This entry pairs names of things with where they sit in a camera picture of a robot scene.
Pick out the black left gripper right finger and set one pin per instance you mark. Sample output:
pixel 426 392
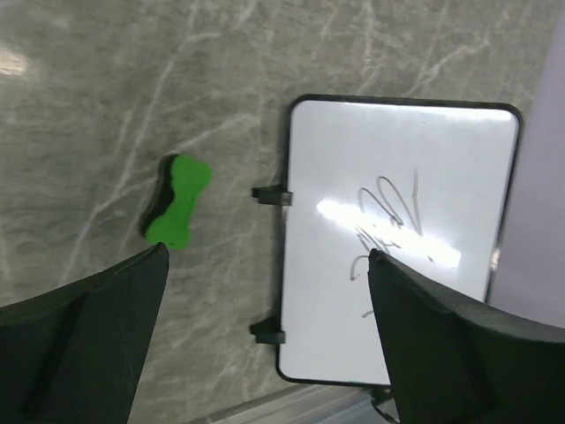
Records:
pixel 453 359

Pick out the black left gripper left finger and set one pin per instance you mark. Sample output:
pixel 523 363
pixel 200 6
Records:
pixel 76 354

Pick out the small black-framed whiteboard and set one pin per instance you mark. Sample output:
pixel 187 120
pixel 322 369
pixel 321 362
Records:
pixel 426 181

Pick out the green bone-shaped eraser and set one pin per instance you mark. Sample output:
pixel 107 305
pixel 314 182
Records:
pixel 182 180

